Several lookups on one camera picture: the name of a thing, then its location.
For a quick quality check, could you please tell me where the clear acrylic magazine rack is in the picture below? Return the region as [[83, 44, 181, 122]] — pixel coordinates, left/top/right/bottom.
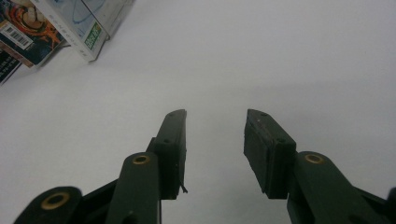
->
[[106, 0, 136, 41]]

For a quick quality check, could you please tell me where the white table cover sheet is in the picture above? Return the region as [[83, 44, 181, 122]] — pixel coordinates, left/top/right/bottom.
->
[[0, 0, 396, 224]]

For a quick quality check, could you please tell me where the white-spined purple magazine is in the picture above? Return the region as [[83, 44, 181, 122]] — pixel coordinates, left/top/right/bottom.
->
[[0, 0, 65, 68]]

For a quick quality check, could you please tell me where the white magazine with colourful pictures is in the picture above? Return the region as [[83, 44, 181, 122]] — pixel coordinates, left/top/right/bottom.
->
[[30, 0, 110, 63]]

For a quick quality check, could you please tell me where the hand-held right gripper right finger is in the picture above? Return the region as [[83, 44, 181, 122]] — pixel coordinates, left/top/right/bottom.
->
[[243, 109, 387, 224]]

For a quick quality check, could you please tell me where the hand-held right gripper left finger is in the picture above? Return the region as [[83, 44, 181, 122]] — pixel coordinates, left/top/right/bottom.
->
[[106, 109, 188, 224]]

